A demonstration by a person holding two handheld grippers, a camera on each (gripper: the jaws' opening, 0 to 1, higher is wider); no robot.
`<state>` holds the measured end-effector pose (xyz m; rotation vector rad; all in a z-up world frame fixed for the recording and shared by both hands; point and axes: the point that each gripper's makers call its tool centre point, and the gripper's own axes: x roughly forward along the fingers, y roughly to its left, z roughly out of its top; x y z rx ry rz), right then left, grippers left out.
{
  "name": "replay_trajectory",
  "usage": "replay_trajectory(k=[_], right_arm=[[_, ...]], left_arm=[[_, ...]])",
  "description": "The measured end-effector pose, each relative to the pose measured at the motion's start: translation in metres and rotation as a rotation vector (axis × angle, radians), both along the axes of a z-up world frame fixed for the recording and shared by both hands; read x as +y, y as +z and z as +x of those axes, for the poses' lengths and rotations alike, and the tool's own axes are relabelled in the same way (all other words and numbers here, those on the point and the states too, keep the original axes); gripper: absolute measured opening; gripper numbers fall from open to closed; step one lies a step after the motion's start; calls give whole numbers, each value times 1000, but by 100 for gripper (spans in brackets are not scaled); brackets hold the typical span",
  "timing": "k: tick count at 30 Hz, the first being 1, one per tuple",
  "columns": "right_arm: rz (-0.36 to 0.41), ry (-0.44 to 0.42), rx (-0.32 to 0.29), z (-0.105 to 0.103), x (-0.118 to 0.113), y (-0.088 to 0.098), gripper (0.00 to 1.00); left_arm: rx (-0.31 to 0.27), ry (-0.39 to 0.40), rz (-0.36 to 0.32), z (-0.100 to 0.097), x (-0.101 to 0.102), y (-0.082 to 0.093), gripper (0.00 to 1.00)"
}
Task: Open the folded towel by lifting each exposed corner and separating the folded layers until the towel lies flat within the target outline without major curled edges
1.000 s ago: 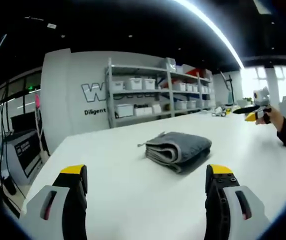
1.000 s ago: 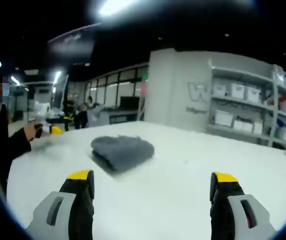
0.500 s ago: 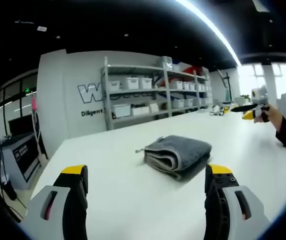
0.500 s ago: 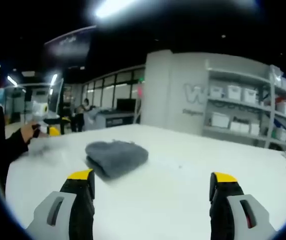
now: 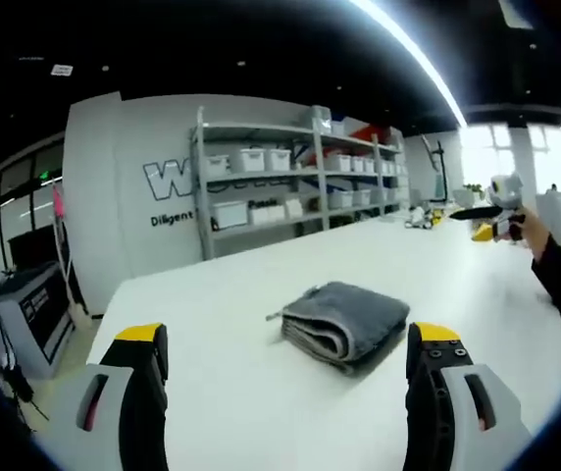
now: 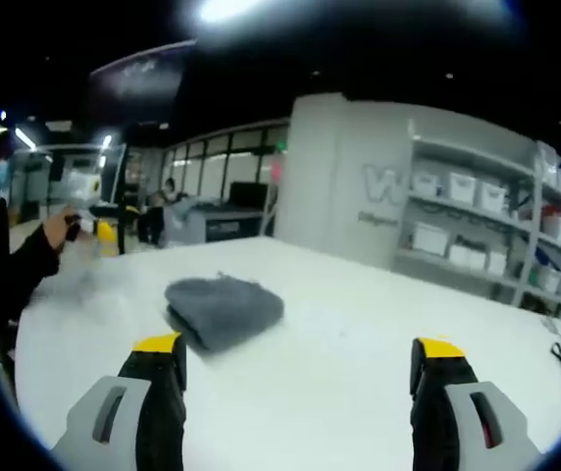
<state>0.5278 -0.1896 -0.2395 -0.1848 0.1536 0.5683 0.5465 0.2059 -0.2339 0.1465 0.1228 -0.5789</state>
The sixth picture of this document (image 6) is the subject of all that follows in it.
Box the grey towel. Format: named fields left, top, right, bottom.
left=164, top=271, right=285, bottom=353

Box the person's left hand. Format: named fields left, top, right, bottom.
left=42, top=205, right=83, bottom=252

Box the black vertical pole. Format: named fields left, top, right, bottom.
left=115, top=141, right=130, bottom=256

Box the grey counter desk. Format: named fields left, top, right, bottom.
left=162, top=201, right=278, bottom=245

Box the black monitor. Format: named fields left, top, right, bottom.
left=229, top=182, right=269, bottom=207

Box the row of white storage bins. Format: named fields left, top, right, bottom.
left=410, top=169, right=561, bottom=303

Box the grey metal shelf rack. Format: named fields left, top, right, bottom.
left=393, top=120, right=561, bottom=323

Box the bright ceiling light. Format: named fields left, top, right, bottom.
left=195, top=0, right=275, bottom=25

